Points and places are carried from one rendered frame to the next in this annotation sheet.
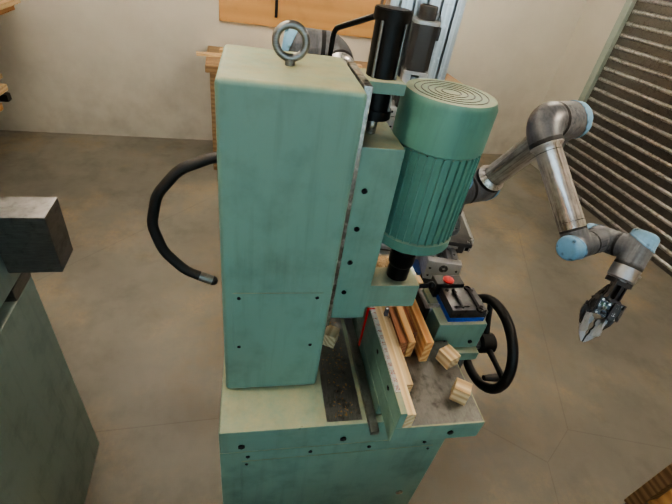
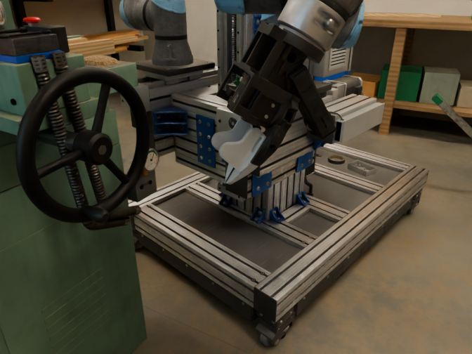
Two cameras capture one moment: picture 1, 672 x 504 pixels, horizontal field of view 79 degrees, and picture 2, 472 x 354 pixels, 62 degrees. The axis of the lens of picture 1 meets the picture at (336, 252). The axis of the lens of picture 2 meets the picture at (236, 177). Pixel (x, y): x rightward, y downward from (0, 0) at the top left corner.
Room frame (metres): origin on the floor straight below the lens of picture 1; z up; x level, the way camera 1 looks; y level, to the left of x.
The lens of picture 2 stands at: (0.58, -1.15, 1.08)
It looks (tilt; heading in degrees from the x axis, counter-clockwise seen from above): 26 degrees down; 46
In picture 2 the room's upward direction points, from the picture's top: straight up
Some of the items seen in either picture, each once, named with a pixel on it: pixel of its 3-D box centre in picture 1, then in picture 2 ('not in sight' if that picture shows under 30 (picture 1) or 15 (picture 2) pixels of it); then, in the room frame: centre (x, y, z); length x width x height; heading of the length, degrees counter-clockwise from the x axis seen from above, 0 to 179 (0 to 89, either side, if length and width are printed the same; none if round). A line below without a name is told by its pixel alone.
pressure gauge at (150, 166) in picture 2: not in sight; (146, 161); (1.08, -0.29, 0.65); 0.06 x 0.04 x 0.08; 15
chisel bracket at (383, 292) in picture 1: (384, 288); not in sight; (0.77, -0.13, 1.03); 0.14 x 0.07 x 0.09; 105
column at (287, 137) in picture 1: (277, 244); not in sight; (0.70, 0.13, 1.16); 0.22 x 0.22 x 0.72; 15
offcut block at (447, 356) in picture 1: (448, 356); not in sight; (0.69, -0.32, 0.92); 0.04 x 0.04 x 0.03; 39
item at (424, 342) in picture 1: (412, 317); not in sight; (0.79, -0.23, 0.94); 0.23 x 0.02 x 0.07; 15
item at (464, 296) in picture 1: (457, 296); (29, 40); (0.84, -0.34, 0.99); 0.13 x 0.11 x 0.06; 15
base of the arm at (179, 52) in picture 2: not in sight; (171, 48); (1.45, 0.08, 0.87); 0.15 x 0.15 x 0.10
